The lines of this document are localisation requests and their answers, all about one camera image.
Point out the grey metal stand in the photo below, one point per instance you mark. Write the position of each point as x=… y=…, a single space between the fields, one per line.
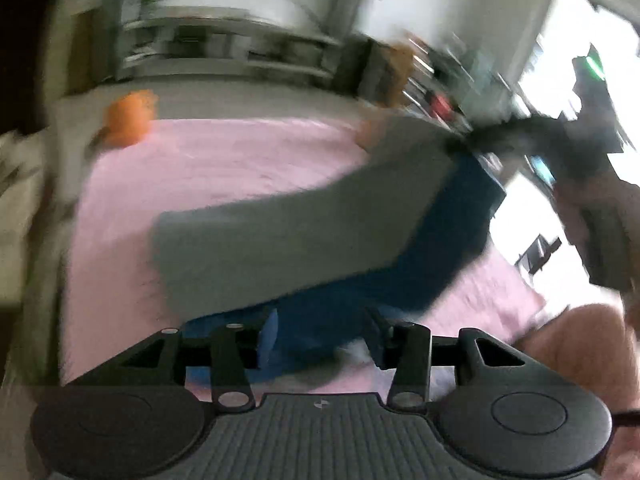
x=345 y=15

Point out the grey and blue sweatshirt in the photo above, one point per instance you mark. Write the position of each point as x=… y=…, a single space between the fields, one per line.
x=300 y=240

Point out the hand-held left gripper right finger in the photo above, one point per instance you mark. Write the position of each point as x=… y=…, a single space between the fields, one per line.
x=375 y=332

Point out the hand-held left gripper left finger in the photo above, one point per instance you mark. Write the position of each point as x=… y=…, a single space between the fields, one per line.
x=267 y=332

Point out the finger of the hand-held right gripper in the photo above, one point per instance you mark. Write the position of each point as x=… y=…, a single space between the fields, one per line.
x=480 y=135

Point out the bumpy orange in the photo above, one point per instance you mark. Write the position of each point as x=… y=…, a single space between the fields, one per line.
x=127 y=117

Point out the pink printed blanket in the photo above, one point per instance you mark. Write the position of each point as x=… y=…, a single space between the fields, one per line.
x=225 y=160

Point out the long steel shelf unit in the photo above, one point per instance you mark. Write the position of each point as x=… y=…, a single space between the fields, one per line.
x=225 y=35

